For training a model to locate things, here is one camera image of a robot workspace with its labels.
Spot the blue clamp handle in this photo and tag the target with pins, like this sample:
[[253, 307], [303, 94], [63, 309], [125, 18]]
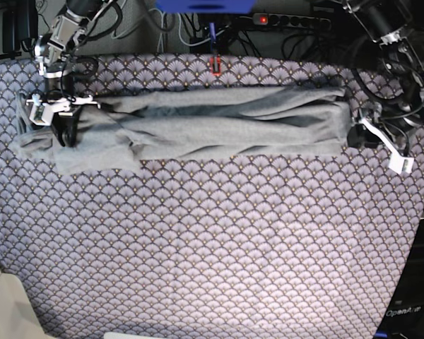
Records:
[[213, 34]]

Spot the black OpenArm box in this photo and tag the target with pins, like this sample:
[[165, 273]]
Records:
[[404, 317]]

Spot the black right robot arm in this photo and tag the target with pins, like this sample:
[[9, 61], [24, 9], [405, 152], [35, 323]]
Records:
[[77, 23]]

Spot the red table clamp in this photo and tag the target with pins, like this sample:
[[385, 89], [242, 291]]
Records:
[[215, 64]]

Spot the patterned purple tablecloth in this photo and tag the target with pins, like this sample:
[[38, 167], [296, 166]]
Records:
[[248, 247]]

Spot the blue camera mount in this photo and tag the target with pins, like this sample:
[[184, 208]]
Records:
[[206, 6]]

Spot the black power adapter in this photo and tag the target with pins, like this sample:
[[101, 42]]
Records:
[[19, 26]]

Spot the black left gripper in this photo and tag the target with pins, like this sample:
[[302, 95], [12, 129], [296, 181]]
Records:
[[395, 124]]

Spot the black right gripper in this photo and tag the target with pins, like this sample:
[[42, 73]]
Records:
[[64, 128]]

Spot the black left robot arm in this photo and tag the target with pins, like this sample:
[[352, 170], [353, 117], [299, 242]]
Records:
[[397, 28]]

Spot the black power strip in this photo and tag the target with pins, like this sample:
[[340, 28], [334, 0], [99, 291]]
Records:
[[291, 21]]

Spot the light grey T-shirt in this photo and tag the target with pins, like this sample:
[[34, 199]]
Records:
[[210, 124]]

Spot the white foam board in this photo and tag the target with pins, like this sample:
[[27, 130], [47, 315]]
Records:
[[17, 317]]

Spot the white camera bracket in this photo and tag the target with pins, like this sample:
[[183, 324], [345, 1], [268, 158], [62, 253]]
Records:
[[43, 113], [398, 162]]

